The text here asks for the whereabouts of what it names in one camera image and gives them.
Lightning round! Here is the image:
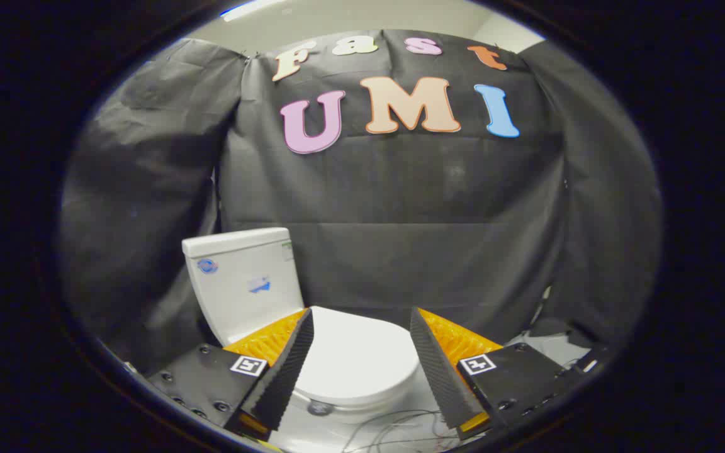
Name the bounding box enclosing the white toilet bowl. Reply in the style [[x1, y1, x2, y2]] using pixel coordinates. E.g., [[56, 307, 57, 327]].
[[290, 385, 423, 424]]

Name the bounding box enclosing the bundle of thin floor wires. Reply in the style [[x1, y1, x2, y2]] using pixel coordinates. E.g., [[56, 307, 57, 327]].
[[340, 409, 464, 453]]

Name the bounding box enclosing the black backdrop cloth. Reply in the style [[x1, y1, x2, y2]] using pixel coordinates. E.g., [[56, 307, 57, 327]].
[[59, 28, 664, 378]]

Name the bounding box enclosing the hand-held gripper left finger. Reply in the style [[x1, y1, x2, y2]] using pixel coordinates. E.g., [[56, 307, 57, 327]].
[[145, 307, 315, 441]]

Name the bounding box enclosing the dark box with white label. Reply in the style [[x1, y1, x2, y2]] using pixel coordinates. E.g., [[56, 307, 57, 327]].
[[578, 354, 610, 376]]

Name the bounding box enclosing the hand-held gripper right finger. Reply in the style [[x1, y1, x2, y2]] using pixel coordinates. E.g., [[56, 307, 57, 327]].
[[409, 306, 583, 441]]

